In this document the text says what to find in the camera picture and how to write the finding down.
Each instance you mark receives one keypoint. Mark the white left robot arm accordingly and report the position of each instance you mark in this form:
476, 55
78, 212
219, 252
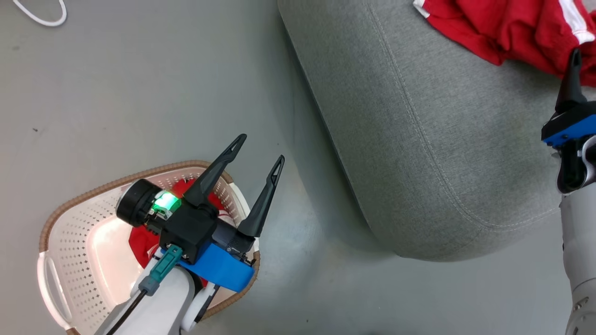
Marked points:
163, 311

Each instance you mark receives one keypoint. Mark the grey fabric sofa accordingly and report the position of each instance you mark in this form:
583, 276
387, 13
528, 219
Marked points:
419, 139

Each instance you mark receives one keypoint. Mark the cream perforated laundry basket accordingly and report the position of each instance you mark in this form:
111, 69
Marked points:
84, 242

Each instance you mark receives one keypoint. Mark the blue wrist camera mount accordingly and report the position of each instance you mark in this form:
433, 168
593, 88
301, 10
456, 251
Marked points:
568, 134
219, 270

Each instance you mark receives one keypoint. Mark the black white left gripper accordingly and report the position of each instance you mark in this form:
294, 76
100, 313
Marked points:
186, 228

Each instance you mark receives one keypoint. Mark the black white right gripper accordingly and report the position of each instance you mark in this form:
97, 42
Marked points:
572, 118

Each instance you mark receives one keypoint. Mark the red and white garment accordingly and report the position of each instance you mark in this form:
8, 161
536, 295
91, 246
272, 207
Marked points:
139, 242
512, 28

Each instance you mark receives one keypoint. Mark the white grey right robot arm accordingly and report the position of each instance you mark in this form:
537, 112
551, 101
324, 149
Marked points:
579, 242

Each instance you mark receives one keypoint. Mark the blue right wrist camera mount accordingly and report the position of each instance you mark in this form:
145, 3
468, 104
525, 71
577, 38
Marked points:
568, 134

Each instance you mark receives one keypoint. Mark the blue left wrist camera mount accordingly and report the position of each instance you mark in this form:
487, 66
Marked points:
219, 270

